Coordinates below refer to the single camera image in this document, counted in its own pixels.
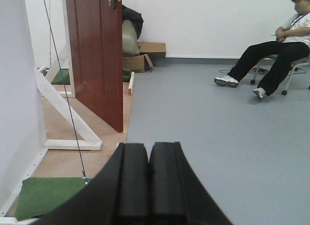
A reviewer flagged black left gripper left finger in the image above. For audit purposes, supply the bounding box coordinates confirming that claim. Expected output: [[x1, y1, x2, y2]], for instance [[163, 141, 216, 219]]
[[34, 143, 149, 225]]

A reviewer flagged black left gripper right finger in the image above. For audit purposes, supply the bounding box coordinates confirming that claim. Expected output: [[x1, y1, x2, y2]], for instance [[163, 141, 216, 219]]
[[149, 142, 232, 225]]

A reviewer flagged brown wooden door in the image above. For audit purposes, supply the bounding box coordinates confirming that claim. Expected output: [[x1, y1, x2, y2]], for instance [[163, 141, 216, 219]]
[[66, 0, 123, 133]]

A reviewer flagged green sandbag front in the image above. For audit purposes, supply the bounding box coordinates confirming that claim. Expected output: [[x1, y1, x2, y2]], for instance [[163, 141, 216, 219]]
[[14, 177, 86, 221]]

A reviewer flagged green sandbag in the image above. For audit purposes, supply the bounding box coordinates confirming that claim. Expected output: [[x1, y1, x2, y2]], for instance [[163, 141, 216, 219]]
[[51, 69, 70, 85], [14, 177, 86, 221], [123, 68, 132, 82]]

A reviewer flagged green sandbag lower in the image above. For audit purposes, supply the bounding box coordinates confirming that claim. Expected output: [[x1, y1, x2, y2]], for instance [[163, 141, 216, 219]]
[[123, 68, 132, 82]]

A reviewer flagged green sandbag rear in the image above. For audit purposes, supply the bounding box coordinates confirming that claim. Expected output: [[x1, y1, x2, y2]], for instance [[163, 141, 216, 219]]
[[51, 69, 70, 85]]

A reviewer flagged open cardboard box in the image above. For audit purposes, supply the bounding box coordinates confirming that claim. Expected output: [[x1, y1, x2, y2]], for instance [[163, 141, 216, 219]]
[[123, 54, 154, 73]]

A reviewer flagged closed cardboard box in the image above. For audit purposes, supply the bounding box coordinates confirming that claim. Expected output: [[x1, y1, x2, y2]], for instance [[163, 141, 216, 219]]
[[138, 42, 166, 58]]

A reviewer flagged black cloth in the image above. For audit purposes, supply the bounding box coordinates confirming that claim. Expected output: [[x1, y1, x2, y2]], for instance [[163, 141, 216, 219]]
[[122, 5, 144, 39]]

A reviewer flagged white office chair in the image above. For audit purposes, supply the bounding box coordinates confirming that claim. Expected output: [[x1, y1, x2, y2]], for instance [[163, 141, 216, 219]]
[[250, 55, 310, 95]]

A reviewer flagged seated person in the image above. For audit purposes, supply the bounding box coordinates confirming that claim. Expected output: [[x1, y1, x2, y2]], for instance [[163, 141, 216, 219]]
[[214, 0, 310, 99]]

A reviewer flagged white wooden door frame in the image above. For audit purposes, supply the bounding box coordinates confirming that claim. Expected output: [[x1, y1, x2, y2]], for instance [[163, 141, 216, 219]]
[[34, 0, 103, 150]]

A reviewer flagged blue rope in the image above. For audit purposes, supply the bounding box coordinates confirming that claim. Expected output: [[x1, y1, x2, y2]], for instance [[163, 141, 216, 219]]
[[42, 0, 88, 186]]

